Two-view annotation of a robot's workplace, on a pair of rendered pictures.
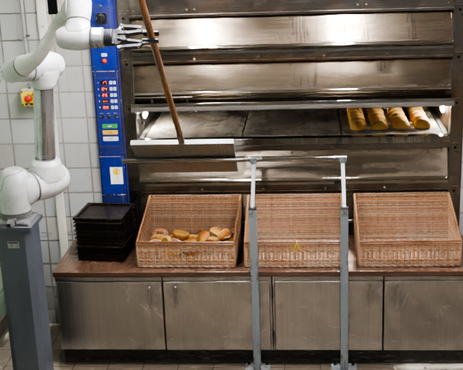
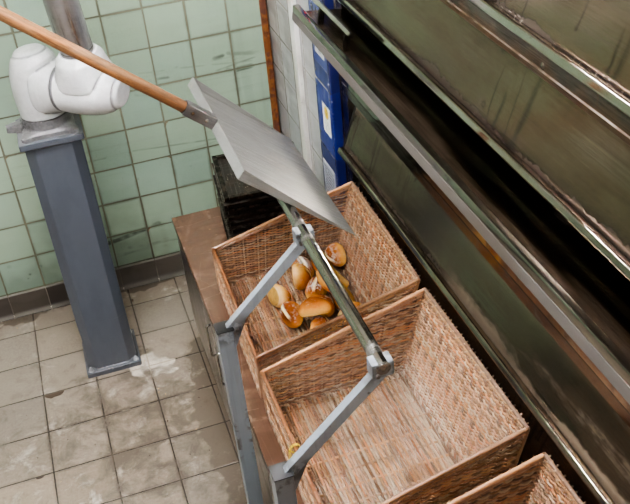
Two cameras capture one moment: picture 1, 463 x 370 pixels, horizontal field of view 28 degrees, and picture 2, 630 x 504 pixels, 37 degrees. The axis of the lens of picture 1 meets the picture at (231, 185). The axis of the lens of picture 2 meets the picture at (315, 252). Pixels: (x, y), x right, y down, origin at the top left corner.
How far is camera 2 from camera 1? 4.59 m
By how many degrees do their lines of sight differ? 64
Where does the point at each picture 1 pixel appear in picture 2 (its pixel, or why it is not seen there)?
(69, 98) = not seen: outside the picture
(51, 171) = (62, 76)
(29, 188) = (30, 88)
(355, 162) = (570, 389)
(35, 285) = (53, 226)
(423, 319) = not seen: outside the picture
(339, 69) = (572, 126)
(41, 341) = (75, 299)
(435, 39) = not seen: outside the picture
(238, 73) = (433, 19)
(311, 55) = (523, 48)
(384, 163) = (616, 450)
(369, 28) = not seen: outside the picture
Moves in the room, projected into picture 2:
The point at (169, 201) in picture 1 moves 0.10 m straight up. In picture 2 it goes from (360, 210) to (358, 182)
